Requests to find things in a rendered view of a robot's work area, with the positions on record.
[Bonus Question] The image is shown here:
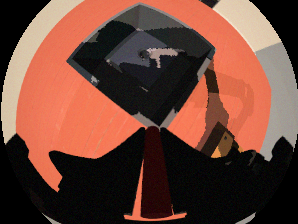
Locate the dark red peg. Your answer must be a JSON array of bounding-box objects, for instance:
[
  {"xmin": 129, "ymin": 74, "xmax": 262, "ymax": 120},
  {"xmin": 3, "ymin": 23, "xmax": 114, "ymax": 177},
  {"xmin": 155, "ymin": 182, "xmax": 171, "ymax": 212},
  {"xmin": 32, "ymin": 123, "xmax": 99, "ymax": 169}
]
[{"xmin": 140, "ymin": 125, "xmax": 173, "ymax": 220}]

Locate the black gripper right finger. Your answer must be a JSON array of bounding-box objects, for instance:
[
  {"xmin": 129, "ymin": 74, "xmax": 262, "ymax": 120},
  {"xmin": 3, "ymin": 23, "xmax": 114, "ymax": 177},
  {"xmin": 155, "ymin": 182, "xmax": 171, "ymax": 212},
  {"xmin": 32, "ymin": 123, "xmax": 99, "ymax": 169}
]
[{"xmin": 161, "ymin": 127, "xmax": 257, "ymax": 214}]

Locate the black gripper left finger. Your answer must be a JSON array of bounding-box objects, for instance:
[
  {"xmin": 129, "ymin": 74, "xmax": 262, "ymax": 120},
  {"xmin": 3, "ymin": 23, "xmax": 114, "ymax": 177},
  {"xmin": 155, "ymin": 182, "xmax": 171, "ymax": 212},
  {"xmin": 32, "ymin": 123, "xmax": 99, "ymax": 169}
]
[{"xmin": 48, "ymin": 127, "xmax": 145, "ymax": 216}]

